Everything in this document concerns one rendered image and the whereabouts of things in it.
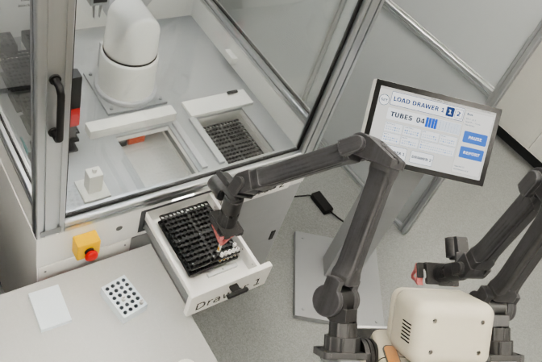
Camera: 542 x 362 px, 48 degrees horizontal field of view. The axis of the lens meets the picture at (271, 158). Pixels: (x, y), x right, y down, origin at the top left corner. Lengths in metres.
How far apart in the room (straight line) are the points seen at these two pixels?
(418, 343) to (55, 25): 1.04
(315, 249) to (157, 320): 1.41
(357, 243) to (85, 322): 0.87
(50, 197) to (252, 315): 1.45
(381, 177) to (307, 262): 1.71
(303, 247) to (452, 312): 1.78
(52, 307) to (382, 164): 1.05
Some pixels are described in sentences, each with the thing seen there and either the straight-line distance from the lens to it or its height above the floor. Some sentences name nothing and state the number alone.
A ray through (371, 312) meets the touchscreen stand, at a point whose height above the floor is 0.03.
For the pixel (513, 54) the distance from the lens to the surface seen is 2.87.
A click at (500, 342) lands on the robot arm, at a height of 1.24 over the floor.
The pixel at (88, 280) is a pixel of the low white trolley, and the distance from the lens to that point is 2.01.
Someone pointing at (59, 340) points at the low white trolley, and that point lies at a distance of 1.91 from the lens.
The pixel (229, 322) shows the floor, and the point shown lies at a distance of 2.88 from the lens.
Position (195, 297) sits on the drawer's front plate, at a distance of 1.82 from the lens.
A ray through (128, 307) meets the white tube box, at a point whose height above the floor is 0.80.
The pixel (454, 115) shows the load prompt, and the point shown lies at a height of 1.15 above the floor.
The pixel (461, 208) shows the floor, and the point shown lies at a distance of 3.92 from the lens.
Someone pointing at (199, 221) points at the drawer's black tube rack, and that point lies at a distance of 2.05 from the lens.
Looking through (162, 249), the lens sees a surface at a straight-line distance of 1.95.
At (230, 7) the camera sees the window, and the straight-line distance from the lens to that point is 1.56.
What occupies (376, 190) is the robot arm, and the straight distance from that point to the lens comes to 1.48.
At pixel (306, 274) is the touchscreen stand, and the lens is 3.09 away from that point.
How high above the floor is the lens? 2.47
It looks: 43 degrees down
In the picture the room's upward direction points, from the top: 21 degrees clockwise
